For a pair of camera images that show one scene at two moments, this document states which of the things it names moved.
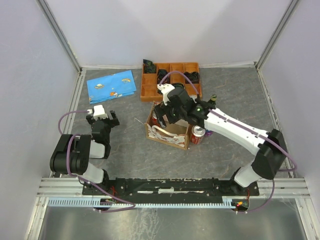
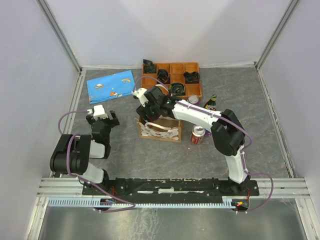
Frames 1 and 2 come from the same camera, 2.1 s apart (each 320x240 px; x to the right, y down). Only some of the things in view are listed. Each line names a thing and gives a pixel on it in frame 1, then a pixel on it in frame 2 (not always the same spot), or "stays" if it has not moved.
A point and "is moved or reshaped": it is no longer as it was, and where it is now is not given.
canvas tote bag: [175, 134] is moved or reshaped
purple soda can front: [208, 133] stays
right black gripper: [161, 111] -> [142, 112]
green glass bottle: [212, 102] stays
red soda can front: [198, 132] stays
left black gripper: [112, 123] stays
